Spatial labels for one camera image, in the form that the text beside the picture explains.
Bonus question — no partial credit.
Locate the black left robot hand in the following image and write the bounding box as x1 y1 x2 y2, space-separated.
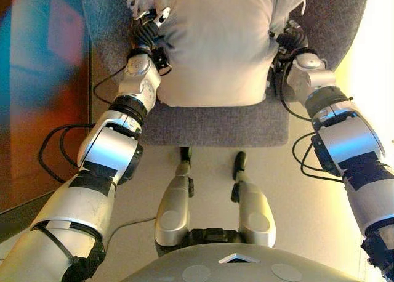
130 6 172 51

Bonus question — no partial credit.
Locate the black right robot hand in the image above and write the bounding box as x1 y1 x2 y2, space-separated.
269 20 309 52

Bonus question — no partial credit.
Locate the white fringed cushion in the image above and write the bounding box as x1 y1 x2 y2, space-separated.
126 0 315 108

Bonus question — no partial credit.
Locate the grey fabric armchair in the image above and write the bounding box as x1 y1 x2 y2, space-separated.
79 0 371 148

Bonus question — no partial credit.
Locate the silver left robot leg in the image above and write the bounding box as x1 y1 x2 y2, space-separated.
154 146 195 248

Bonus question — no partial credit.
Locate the silver robot leg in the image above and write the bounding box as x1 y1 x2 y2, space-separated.
154 146 195 248
230 151 276 248

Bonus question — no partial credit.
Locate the silver right robot leg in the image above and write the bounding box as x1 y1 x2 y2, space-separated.
230 151 276 248

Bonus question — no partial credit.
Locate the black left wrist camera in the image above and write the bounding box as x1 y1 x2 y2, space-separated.
151 46 172 74

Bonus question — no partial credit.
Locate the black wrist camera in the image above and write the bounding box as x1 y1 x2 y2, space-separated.
267 47 287 95
151 46 172 74

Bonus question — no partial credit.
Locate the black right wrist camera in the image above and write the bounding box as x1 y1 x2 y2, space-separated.
267 47 287 95

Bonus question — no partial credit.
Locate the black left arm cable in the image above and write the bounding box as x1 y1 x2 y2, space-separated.
38 64 129 185

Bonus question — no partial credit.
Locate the thin grey floor cable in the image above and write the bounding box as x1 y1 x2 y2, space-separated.
105 217 155 249

